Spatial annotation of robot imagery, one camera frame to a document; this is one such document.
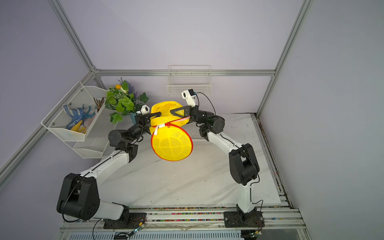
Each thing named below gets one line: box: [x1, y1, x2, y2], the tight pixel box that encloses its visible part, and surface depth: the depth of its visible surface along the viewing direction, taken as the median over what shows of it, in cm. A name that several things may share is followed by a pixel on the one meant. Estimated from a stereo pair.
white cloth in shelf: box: [78, 112, 97, 134], surface depth 77 cm
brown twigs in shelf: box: [93, 97, 105, 113], surface depth 86 cm
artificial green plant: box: [105, 77, 149, 124], surface depth 84 cm
